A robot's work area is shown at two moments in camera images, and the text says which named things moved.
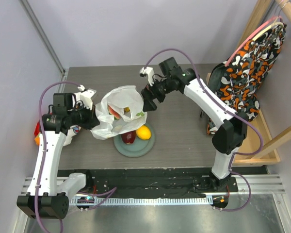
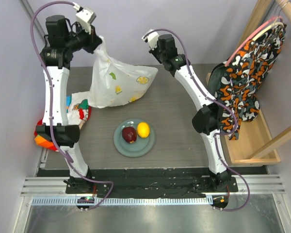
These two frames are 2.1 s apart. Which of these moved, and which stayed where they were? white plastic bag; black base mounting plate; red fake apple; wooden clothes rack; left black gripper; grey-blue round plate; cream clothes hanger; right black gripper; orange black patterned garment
Moved: right black gripper; left black gripper; white plastic bag
Stayed: cream clothes hanger; red fake apple; black base mounting plate; orange black patterned garment; grey-blue round plate; wooden clothes rack
